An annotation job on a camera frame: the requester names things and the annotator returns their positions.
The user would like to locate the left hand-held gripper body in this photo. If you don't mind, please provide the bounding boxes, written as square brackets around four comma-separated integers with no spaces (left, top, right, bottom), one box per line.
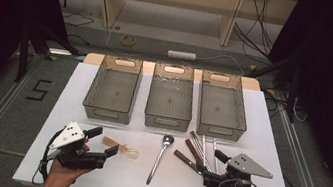
[41,117,112,175]

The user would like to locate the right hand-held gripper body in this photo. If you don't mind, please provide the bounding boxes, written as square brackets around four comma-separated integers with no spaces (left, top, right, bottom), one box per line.
[200,148,277,187]

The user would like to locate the white chopstick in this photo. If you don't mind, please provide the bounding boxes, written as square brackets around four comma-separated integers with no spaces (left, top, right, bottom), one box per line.
[204,137,235,187]
[194,135,220,187]

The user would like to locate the small clear spoon wooden handle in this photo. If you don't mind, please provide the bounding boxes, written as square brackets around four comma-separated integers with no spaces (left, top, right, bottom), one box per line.
[99,135,142,161]

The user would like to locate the wooden-handled fork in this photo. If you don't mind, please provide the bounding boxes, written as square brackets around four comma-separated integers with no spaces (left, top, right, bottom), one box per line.
[171,149,206,175]

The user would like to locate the wooden-handled knife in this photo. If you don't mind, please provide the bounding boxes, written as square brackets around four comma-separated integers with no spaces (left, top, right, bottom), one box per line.
[180,138,211,172]

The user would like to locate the smoky translucent plastic bin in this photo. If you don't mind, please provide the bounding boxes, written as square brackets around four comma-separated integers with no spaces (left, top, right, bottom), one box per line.
[80,51,145,127]
[142,60,201,134]
[191,69,256,143]

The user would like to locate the metal spoon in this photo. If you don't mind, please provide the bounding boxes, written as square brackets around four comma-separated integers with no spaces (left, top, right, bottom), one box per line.
[145,132,176,187]

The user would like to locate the person's left hand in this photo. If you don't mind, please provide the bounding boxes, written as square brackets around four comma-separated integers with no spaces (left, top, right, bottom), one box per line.
[37,156,91,187]

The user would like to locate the white table sheet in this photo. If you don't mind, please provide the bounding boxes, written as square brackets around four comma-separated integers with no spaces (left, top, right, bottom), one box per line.
[11,53,315,187]

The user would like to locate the small white bar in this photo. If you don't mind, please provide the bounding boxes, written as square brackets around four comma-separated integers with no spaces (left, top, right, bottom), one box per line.
[47,47,73,57]

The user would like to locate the black metal stand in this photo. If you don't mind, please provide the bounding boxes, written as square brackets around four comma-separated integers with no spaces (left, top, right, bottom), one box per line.
[13,21,83,92]
[240,49,307,124]

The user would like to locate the yellow tape roll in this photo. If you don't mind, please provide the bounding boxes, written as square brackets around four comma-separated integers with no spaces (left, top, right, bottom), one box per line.
[119,34,138,48]

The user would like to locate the white power strip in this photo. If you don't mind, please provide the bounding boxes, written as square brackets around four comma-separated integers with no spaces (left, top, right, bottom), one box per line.
[166,48,198,63]

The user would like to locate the beige wooden shelf unit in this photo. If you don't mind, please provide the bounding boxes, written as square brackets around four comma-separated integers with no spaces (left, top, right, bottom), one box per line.
[40,0,300,58]

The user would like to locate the white power cable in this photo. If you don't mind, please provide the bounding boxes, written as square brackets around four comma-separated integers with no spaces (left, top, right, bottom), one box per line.
[103,25,251,78]

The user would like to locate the black cable bundle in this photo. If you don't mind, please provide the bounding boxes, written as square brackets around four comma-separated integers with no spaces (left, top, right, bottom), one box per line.
[229,0,284,68]

